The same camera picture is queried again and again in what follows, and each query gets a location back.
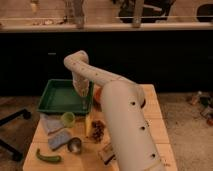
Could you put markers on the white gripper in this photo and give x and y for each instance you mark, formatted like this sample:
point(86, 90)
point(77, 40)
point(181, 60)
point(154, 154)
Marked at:
point(81, 84)

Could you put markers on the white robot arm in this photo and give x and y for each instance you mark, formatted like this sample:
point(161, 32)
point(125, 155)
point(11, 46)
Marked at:
point(121, 102)

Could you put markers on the green plastic tray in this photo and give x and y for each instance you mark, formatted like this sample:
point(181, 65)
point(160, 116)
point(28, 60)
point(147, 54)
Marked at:
point(59, 96)

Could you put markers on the orange round fruit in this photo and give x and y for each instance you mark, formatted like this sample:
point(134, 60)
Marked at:
point(97, 95)

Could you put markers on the yellow cheese wedge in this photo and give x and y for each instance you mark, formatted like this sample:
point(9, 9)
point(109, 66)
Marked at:
point(88, 125)

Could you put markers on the small green cup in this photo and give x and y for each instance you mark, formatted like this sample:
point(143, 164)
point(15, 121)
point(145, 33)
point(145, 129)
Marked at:
point(68, 119)

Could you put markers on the brown pine cone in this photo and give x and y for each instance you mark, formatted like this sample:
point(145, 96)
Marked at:
point(97, 131)

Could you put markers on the grey blue cloth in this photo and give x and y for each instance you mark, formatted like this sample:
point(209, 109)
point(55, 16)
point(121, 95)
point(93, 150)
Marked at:
point(50, 125)

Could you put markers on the blue grey sponge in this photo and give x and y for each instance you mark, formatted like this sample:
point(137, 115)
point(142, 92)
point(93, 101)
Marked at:
point(59, 140)

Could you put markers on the silver metal measuring cup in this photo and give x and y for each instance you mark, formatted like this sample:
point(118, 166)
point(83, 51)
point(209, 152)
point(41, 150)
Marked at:
point(75, 145)

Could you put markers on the white box with label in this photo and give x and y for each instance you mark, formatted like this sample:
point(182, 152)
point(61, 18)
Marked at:
point(106, 154)

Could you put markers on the green chili pepper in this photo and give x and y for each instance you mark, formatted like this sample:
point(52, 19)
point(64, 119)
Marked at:
point(48, 159)

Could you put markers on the black office chair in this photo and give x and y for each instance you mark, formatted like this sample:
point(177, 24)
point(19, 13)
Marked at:
point(153, 10)

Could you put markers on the bottles on floor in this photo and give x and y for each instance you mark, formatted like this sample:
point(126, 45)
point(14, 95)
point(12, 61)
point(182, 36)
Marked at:
point(206, 102)

